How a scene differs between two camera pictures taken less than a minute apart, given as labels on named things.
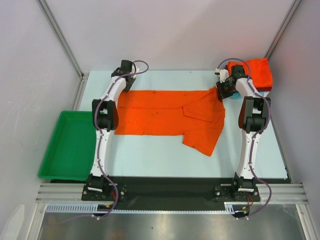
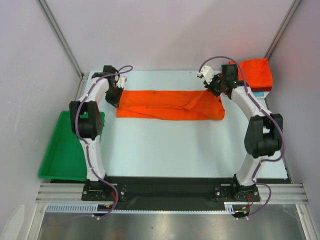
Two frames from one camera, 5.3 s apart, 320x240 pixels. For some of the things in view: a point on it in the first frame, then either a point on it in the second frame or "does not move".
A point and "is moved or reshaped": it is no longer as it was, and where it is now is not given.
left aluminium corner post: [46, 9] does not move
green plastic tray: [71, 154] does not move
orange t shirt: [198, 115] is moved or reshaped
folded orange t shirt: [259, 71] does not move
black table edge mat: [170, 190] does not move
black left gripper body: [129, 84] → [113, 94]
